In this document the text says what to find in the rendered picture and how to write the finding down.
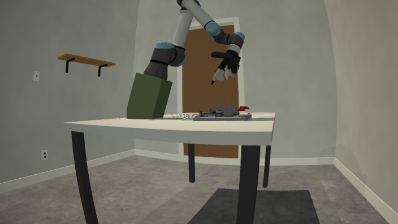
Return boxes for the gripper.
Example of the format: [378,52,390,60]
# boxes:
[211,50,241,85]

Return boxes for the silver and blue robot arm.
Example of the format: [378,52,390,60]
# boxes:
[144,0,245,80]

